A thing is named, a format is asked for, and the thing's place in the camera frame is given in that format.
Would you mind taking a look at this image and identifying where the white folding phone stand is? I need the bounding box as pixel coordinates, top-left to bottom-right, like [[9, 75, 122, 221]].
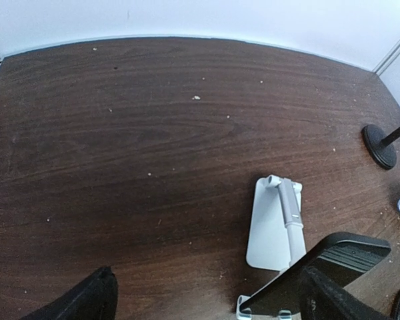
[[235, 174, 308, 320]]

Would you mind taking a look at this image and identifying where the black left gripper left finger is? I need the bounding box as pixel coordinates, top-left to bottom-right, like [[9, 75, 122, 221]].
[[23, 266, 118, 319]]

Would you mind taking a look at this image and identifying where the black smartphone no case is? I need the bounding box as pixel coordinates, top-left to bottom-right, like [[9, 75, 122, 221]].
[[237, 232, 391, 317]]

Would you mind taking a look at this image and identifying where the black round-base phone stand rear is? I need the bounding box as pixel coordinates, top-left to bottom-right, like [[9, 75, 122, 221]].
[[361, 124, 400, 170]]

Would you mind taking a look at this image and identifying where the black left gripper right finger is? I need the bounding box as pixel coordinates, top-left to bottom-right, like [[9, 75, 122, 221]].
[[301, 267, 388, 319]]

